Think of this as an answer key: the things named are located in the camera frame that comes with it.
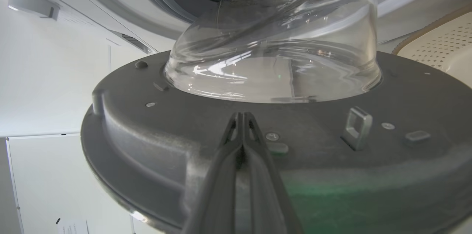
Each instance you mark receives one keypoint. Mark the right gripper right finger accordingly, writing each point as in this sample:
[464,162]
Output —
[265,197]

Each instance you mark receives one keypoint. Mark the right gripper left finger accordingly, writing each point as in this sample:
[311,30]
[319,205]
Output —
[217,189]

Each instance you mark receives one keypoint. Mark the dark round glass washer door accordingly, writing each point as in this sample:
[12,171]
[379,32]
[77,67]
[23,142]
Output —
[147,145]

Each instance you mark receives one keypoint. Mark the cream perforated laundry basket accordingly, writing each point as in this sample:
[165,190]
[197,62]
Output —
[442,42]

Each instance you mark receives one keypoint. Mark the white paper sheet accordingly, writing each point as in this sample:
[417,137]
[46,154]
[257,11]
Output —
[73,226]

